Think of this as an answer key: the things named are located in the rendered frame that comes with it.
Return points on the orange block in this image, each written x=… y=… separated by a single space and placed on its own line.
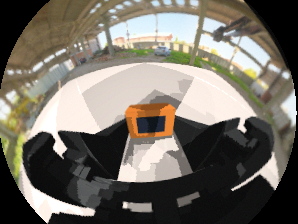
x=150 y=120

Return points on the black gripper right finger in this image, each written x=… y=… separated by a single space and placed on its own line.
x=199 y=140

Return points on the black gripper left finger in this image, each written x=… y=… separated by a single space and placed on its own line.
x=105 y=147

